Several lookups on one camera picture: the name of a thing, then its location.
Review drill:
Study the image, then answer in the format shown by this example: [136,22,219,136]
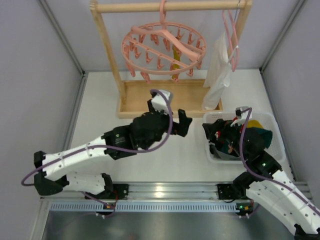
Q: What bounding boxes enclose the red green christmas sock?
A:
[252,127,273,149]

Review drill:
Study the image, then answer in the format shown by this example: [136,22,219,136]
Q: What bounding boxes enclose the yellow sock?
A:
[171,45,181,82]
[247,120,264,129]

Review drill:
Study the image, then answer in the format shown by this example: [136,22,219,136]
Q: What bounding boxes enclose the pink round clip hanger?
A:
[121,0,207,83]

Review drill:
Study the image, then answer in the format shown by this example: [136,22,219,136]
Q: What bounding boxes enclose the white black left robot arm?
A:
[33,100,193,199]

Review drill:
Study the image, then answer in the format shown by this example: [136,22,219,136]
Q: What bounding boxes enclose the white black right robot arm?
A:
[202,118,320,240]

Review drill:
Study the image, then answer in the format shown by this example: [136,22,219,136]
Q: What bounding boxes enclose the pink clothes hanger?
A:
[222,10,240,72]

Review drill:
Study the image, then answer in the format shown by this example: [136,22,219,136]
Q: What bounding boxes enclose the wooden clothes rack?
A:
[89,0,253,119]

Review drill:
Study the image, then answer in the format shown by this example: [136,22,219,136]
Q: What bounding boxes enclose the white cloth garment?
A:
[201,33,232,110]

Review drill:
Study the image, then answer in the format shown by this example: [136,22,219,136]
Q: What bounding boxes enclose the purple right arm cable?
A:
[238,107,320,218]

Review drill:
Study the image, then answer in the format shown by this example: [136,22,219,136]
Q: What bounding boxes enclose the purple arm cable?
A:
[238,107,320,218]
[20,90,174,218]

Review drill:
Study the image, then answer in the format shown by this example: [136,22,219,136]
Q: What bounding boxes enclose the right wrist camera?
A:
[230,106,252,127]

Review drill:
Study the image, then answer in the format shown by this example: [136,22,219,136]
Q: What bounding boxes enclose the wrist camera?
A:
[151,89,174,114]
[230,106,252,127]

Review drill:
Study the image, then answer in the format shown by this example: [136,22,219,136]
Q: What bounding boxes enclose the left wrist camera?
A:
[151,89,174,114]

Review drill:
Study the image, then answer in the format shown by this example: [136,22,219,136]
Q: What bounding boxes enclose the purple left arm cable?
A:
[20,90,174,218]

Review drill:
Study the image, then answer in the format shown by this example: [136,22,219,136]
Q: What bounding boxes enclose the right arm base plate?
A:
[217,183,249,201]

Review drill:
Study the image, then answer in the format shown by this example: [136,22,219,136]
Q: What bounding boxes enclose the aluminium mounting rail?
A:
[39,181,313,202]

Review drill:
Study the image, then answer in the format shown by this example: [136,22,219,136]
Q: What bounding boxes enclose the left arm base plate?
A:
[84,183,129,200]

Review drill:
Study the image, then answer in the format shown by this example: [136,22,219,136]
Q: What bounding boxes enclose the grey slotted cable duct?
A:
[50,201,253,213]

